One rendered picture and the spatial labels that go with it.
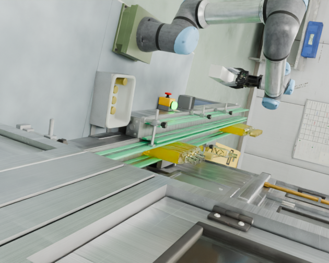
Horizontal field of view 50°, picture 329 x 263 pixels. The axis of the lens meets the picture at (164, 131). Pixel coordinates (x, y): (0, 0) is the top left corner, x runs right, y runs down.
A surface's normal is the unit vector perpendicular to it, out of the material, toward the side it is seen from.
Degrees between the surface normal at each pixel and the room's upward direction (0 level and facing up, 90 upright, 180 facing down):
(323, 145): 90
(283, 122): 90
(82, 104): 0
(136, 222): 90
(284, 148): 90
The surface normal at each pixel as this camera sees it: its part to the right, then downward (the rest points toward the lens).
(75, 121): 0.88, 0.23
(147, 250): 0.17, -0.97
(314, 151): -0.44, 0.10
